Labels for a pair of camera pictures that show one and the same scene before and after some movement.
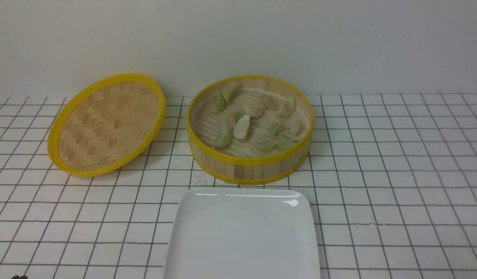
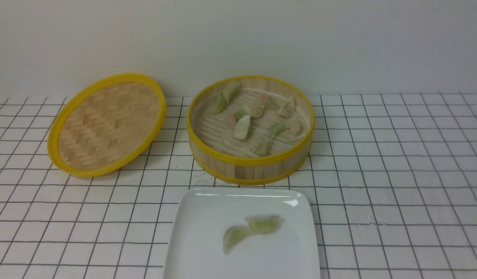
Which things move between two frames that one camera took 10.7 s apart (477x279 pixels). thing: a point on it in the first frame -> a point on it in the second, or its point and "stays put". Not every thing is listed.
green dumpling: [275, 128] stays put
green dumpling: [224, 139] -> [233, 235]
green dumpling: [284, 143] -> [267, 226]
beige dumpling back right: [287, 109] stays put
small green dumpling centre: [239, 114] stays put
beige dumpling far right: [295, 128] stays put
